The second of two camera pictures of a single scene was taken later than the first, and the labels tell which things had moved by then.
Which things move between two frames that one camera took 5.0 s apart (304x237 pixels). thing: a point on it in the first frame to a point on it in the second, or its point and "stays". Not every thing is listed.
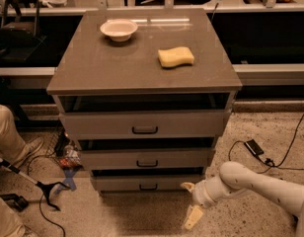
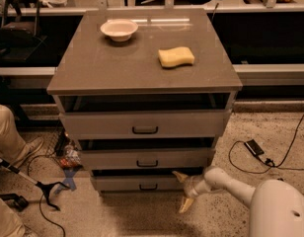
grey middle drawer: [140, 159] stays
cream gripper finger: [188, 186] to [181, 178]
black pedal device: [17, 201] stays
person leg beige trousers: [8, 143] stays
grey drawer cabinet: [145, 94] stays
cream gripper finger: [193, 214] to [186, 205]
